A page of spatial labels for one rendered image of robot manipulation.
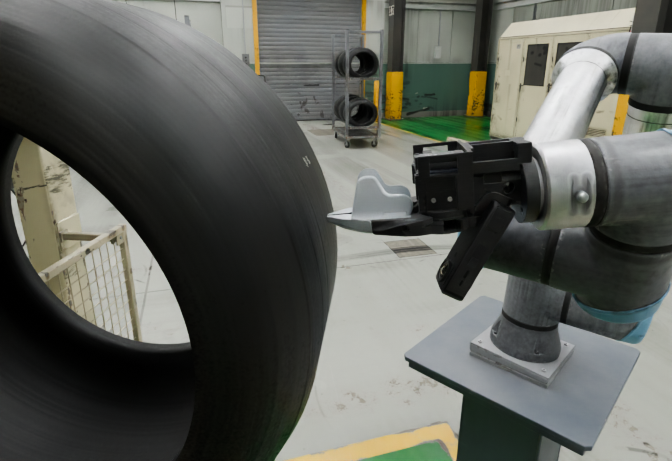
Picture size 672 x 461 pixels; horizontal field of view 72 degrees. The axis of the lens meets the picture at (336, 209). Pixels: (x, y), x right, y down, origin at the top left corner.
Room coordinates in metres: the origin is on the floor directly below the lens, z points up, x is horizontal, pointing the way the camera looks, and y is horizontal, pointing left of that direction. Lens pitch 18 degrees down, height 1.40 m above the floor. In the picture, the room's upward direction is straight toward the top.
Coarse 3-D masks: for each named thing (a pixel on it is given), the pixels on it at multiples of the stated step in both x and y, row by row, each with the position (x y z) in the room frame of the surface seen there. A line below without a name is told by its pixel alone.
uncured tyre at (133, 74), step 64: (0, 0) 0.35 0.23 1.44; (64, 0) 0.37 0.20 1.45; (0, 64) 0.32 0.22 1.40; (64, 64) 0.32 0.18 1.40; (128, 64) 0.34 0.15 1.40; (192, 64) 0.38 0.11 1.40; (0, 128) 0.62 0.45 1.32; (64, 128) 0.31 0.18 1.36; (128, 128) 0.31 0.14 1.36; (192, 128) 0.33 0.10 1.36; (256, 128) 0.39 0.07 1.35; (0, 192) 0.63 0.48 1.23; (128, 192) 0.31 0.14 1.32; (192, 192) 0.31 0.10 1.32; (256, 192) 0.34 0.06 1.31; (320, 192) 0.48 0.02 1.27; (0, 256) 0.62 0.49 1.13; (192, 256) 0.31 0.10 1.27; (256, 256) 0.32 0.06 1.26; (320, 256) 0.40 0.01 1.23; (0, 320) 0.60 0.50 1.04; (64, 320) 0.62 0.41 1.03; (192, 320) 0.30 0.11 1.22; (256, 320) 0.31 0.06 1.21; (320, 320) 0.37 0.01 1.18; (0, 384) 0.54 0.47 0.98; (64, 384) 0.58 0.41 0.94; (128, 384) 0.59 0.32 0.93; (192, 384) 0.58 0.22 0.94; (256, 384) 0.31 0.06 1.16; (0, 448) 0.46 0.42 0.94; (64, 448) 0.48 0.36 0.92; (128, 448) 0.49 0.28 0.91; (192, 448) 0.30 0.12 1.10; (256, 448) 0.32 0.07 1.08
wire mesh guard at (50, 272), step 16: (96, 240) 1.02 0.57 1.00; (80, 256) 0.95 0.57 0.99; (128, 256) 1.14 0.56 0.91; (48, 272) 0.85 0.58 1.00; (128, 272) 1.13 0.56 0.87; (80, 288) 0.94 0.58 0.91; (128, 288) 1.13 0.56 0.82; (80, 304) 0.94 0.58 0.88; (96, 304) 0.99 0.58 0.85; (128, 304) 1.13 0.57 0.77; (128, 336) 1.09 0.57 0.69
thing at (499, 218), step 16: (496, 208) 0.44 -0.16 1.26; (480, 224) 0.44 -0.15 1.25; (496, 224) 0.44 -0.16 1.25; (464, 240) 0.46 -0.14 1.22; (480, 240) 0.44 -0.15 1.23; (496, 240) 0.43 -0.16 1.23; (448, 256) 0.47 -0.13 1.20; (464, 256) 0.44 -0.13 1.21; (480, 256) 0.43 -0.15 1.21; (448, 272) 0.45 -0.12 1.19; (464, 272) 0.44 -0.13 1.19; (448, 288) 0.43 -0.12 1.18; (464, 288) 0.43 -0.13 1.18
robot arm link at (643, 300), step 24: (576, 240) 0.48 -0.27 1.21; (600, 240) 0.45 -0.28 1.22; (552, 264) 0.48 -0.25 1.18; (576, 264) 0.47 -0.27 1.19; (600, 264) 0.46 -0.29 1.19; (624, 264) 0.44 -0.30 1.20; (648, 264) 0.43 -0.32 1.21; (576, 288) 0.47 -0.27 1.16; (600, 288) 0.46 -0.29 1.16; (624, 288) 0.44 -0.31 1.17; (648, 288) 0.44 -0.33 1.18; (600, 312) 0.46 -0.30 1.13; (624, 312) 0.45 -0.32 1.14; (648, 312) 0.45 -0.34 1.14
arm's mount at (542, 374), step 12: (480, 336) 1.17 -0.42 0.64; (480, 348) 1.12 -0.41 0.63; (492, 348) 1.11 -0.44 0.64; (564, 348) 1.13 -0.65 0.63; (492, 360) 1.10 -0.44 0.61; (504, 360) 1.07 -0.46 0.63; (516, 360) 1.06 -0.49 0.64; (564, 360) 1.09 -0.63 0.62; (516, 372) 1.05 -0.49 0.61; (528, 372) 1.03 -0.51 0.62; (540, 372) 1.02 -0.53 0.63; (552, 372) 1.02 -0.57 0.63; (540, 384) 1.00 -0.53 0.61
